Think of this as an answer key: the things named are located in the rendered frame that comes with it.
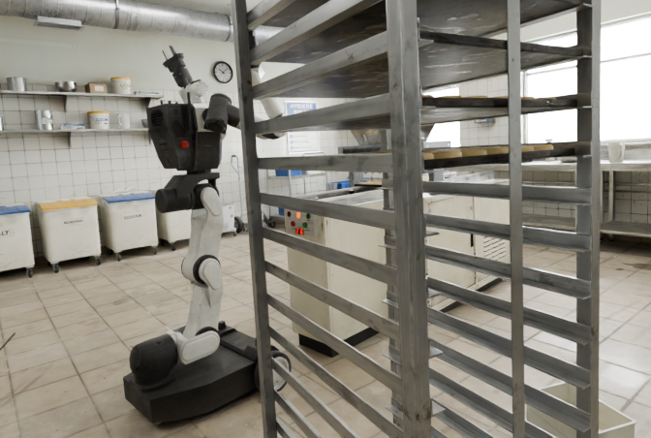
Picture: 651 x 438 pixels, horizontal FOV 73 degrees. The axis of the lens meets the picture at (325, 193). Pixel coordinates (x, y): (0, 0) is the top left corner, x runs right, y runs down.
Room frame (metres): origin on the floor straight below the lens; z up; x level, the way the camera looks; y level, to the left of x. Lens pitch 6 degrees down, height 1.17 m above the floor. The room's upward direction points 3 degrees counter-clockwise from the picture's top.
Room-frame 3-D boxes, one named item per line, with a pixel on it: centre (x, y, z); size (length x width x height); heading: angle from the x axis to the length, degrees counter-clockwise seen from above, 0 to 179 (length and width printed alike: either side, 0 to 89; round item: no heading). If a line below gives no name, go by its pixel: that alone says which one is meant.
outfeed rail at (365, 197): (3.03, -0.66, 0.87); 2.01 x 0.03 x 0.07; 134
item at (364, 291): (2.70, -0.11, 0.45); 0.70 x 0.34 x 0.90; 134
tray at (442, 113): (1.00, -0.16, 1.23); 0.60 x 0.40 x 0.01; 30
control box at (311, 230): (2.45, 0.14, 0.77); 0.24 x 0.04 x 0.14; 44
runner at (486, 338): (1.09, -0.33, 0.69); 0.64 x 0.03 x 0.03; 30
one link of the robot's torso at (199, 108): (2.11, 0.63, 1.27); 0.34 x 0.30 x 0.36; 45
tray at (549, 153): (1.00, -0.16, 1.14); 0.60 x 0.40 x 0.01; 30
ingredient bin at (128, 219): (5.41, 2.45, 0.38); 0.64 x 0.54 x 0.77; 38
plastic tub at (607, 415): (1.56, -0.90, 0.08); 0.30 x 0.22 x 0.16; 16
